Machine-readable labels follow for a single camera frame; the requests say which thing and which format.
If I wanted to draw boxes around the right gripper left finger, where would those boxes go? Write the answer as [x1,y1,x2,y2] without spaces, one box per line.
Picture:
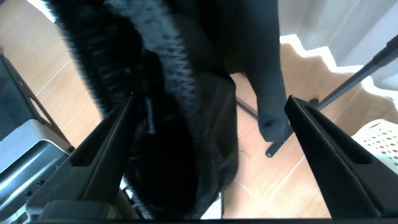
[26,92,138,220]

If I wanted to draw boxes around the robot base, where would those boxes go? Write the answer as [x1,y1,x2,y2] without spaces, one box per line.
[0,53,75,224]

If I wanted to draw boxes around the white laundry basket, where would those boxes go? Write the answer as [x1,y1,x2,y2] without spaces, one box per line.
[351,119,398,175]

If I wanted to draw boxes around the black shorts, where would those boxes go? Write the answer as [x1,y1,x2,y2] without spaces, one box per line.
[43,0,292,220]

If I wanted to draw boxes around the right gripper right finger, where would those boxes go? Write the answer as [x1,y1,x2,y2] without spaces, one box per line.
[284,95,398,219]

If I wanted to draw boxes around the black clothes rack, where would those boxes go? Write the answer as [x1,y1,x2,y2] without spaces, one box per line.
[235,36,398,158]

